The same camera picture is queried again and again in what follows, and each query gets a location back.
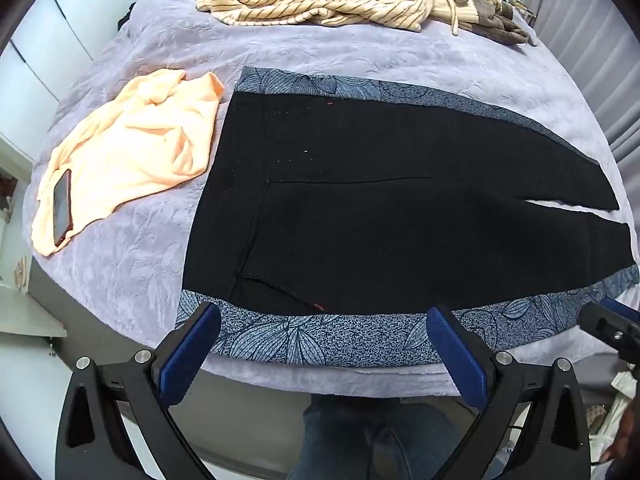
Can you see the white wardrobe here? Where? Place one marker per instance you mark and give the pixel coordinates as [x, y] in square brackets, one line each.
[45, 50]

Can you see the orange garment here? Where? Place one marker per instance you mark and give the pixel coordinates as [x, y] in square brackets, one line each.
[145, 145]

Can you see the white bag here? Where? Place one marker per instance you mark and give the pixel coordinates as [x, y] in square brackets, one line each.
[620, 400]

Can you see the grey curtain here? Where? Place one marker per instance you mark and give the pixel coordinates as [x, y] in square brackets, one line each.
[590, 35]

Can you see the grey brown garment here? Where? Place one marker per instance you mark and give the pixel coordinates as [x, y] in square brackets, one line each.
[500, 25]

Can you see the purple embossed blanket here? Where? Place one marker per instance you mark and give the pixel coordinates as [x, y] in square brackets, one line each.
[145, 275]

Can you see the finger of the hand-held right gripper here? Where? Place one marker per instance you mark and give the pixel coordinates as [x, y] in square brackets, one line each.
[612, 327]

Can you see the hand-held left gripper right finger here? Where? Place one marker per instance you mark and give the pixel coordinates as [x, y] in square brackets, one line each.
[457, 355]

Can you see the person's legs in jeans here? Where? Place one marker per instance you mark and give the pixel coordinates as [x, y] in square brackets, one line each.
[380, 435]

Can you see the cream striped garment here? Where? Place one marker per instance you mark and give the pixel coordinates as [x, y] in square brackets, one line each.
[300, 0]

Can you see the white side table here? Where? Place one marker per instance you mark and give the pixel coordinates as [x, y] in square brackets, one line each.
[30, 315]

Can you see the dark smartphone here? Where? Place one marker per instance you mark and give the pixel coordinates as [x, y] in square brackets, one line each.
[62, 207]

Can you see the black pants with floral trim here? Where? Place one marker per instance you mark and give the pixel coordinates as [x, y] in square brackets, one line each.
[375, 210]

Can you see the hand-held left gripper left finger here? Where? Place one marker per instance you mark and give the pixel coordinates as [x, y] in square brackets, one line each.
[192, 347]

